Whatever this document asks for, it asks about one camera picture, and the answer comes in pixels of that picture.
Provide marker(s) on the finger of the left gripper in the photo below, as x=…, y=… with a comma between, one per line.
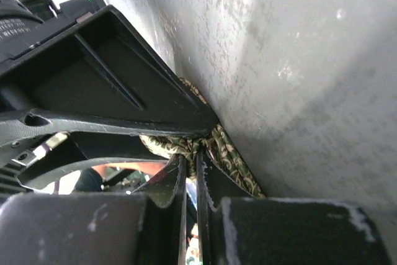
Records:
x=81, y=151
x=95, y=76

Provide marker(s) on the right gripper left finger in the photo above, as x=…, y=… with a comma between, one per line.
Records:
x=162, y=226

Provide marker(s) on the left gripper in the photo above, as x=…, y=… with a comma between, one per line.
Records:
x=21, y=29

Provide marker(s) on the olive green patterned tie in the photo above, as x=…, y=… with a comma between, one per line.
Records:
x=221, y=149

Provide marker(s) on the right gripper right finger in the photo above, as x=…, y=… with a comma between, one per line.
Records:
x=212, y=186

